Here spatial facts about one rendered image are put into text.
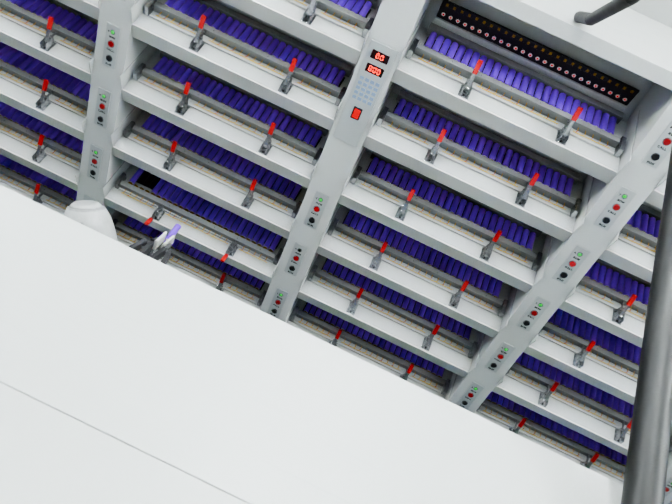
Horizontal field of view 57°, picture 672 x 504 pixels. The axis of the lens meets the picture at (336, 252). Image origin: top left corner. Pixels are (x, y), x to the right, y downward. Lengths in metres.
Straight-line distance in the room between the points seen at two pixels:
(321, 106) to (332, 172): 0.18
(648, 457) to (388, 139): 1.34
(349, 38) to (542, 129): 0.53
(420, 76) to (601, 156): 0.49
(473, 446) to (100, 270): 0.28
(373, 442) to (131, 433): 0.15
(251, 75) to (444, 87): 0.52
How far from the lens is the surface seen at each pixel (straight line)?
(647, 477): 0.48
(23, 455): 0.37
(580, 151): 1.68
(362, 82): 1.65
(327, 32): 1.65
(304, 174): 1.80
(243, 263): 2.04
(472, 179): 1.72
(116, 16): 1.89
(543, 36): 1.78
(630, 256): 1.83
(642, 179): 1.71
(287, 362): 0.43
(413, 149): 1.71
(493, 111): 1.63
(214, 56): 1.79
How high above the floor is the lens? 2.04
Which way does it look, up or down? 36 degrees down
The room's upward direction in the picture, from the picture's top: 25 degrees clockwise
